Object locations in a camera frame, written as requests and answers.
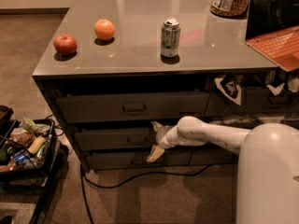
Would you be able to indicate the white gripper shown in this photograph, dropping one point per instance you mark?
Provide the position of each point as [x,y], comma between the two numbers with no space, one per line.
[160,137]

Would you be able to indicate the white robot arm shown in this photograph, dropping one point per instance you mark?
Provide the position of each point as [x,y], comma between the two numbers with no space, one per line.
[268,164]

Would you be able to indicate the grey drawer cabinet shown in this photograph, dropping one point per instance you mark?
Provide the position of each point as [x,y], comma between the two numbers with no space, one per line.
[131,61]

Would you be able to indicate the white crumpled bag in drawer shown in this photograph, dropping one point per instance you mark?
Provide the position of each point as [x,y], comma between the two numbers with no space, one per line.
[279,80]

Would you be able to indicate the green white soda can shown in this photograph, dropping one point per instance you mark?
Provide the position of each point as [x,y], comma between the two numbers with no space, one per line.
[170,36]

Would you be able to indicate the yellow snack in bin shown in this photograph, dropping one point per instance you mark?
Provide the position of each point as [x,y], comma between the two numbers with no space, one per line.
[36,145]

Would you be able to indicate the green bag in bin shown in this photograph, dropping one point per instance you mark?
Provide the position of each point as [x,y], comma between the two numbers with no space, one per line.
[36,128]

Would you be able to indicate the orange fruit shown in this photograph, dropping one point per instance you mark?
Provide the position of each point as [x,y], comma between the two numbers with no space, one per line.
[104,29]

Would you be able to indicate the black bin of snacks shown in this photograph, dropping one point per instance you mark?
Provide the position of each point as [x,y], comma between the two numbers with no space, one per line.
[14,138]

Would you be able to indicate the red apple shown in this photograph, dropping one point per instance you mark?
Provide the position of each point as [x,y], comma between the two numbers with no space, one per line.
[65,44]

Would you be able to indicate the blue packet in bin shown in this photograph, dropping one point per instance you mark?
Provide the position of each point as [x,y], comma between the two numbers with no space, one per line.
[20,157]

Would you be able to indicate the large snack jar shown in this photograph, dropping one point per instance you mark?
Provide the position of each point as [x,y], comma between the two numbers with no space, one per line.
[228,8]

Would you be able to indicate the orange laptop keyboard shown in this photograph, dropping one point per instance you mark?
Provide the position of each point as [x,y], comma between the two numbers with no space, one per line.
[280,47]

